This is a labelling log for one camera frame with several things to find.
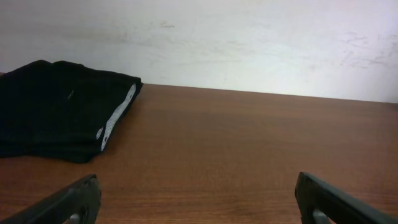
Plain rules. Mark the folded black clothes stack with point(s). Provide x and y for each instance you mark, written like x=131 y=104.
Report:
x=62 y=110

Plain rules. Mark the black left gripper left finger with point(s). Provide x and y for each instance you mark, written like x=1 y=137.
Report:
x=78 y=202

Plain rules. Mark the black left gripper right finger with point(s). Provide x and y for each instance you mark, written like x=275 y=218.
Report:
x=320 y=202

